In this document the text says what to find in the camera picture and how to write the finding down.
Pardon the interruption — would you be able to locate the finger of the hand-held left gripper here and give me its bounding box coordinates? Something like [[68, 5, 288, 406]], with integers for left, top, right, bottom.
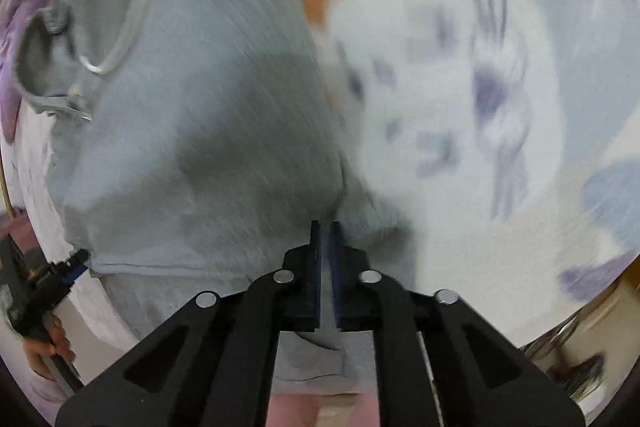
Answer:
[[47, 248, 92, 289]]

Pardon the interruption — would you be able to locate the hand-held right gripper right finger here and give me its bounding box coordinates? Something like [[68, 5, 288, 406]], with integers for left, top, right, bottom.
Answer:
[[327, 221, 586, 427]]

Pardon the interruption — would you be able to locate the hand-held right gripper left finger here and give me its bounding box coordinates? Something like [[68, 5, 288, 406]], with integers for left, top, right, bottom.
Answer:
[[55, 221, 323, 427]]

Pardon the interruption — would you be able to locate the grey zip hoodie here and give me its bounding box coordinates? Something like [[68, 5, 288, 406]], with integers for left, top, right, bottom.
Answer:
[[15, 0, 418, 395]]

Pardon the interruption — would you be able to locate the person's left forearm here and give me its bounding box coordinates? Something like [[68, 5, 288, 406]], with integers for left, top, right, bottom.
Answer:
[[21, 364, 71, 418]]

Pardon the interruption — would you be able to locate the person's left hand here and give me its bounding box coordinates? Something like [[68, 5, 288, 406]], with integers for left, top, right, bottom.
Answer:
[[22, 316, 77, 380]]

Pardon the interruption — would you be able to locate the person's pink clothing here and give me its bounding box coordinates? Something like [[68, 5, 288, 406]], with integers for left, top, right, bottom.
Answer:
[[267, 394, 382, 427]]

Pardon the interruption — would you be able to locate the white floral bedsheet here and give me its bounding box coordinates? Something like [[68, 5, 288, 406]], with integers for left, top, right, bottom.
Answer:
[[0, 0, 640, 413]]

